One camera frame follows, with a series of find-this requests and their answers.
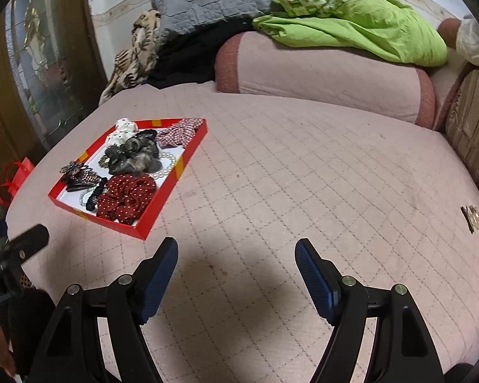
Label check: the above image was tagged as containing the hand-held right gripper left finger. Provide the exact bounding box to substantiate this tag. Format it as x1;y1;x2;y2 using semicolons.
22;237;180;383

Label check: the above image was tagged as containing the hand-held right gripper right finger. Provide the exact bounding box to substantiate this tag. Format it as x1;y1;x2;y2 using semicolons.
294;238;448;383

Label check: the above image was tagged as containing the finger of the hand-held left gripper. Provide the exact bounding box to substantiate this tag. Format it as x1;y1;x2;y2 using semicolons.
6;224;50;266

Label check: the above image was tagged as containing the black hair tie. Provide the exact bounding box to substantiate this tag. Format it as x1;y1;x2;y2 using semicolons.
84;176;109;212

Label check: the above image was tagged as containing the red cardboard box tray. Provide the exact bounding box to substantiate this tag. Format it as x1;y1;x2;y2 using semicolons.
48;117;209;240

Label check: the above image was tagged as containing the white pearl bracelet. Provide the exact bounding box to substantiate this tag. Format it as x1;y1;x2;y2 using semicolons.
151;150;177;180

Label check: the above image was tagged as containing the grey black scrunchie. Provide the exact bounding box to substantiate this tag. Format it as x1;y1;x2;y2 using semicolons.
103;128;163;176

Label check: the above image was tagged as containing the red gift bag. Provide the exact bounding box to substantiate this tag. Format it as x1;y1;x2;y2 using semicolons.
0;157;36;208

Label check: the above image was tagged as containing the leopard print hair claw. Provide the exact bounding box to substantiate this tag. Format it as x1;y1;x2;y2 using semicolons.
57;162;99;192

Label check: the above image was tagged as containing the dark red dotted scrunchie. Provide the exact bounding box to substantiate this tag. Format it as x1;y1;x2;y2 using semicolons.
95;173;158;224

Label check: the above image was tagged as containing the white dotted scrunchie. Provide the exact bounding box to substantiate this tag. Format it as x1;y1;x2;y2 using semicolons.
105;118;139;146

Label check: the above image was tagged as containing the red white striped scrunchie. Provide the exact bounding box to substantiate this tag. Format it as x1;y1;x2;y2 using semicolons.
155;117;204;147

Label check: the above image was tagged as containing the wooden door with stained glass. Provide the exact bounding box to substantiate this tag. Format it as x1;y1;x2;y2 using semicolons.
0;0;109;209

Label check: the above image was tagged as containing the gold hair clip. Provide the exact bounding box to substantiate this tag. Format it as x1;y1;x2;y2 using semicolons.
460;204;479;234

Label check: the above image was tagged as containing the pink bolster pillow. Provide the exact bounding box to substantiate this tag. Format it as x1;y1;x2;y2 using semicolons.
437;18;464;51
214;31;438;131

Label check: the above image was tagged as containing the leopard print cloth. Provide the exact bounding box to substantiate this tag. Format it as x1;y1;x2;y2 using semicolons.
99;9;163;107

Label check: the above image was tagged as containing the black cloth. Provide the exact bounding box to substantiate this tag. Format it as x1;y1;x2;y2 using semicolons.
147;18;256;91

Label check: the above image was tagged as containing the striped beige sofa cushion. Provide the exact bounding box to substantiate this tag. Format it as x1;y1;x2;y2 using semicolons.
445;67;479;205

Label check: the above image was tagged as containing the green blanket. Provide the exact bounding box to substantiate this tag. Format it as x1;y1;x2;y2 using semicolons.
252;0;449;68

